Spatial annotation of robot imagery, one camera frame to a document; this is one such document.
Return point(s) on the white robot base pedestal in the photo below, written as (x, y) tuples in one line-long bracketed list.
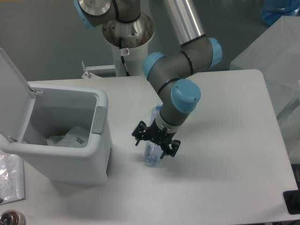
[(127, 58)]

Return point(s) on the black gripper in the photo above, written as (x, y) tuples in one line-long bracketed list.
[(158, 136)]

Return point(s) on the clear plastic water bottle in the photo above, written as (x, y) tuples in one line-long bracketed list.
[(153, 151)]

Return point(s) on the translucent plastic box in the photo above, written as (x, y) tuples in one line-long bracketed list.
[(276, 53)]

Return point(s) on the clear plastic document sleeve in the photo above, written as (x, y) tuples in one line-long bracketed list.
[(12, 183)]

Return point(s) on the blue water jug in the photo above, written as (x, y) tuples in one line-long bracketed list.
[(274, 9)]

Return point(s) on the black device at edge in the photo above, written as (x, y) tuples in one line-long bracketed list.
[(292, 201)]

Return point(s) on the clear plastic packaging trash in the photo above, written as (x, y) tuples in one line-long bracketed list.
[(77, 137)]

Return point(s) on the round metal knob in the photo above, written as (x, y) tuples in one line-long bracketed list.
[(12, 217)]

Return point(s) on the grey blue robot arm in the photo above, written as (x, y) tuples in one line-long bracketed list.
[(168, 75)]

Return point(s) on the white trash can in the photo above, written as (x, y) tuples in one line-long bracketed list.
[(30, 113)]

